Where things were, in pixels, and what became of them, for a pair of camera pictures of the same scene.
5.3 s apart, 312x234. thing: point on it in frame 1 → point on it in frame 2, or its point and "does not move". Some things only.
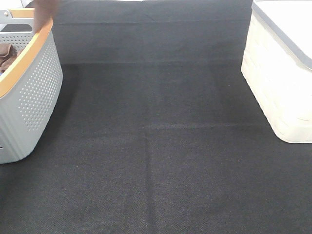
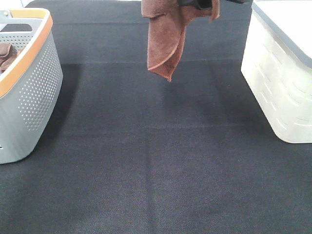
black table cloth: x=159 y=132 does not move
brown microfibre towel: x=44 y=11 → x=168 y=19
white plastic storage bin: x=277 y=63 does not move
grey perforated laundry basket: x=30 y=90 does not move
